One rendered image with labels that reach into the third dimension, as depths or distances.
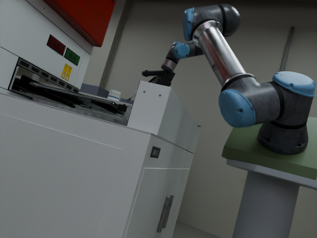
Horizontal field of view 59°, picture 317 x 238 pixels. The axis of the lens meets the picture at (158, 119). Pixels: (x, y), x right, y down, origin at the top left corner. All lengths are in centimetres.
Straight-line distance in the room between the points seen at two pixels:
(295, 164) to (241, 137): 19
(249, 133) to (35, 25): 90
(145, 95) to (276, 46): 321
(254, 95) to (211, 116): 287
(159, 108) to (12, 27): 63
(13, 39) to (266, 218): 104
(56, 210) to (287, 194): 66
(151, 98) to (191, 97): 304
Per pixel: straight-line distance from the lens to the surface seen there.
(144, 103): 78
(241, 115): 79
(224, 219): 358
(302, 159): 96
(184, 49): 145
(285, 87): 85
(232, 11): 114
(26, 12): 120
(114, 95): 171
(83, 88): 329
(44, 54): 128
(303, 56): 384
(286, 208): 95
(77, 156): 77
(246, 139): 99
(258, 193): 93
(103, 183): 73
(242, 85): 83
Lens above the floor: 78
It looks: 6 degrees up
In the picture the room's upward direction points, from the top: 16 degrees clockwise
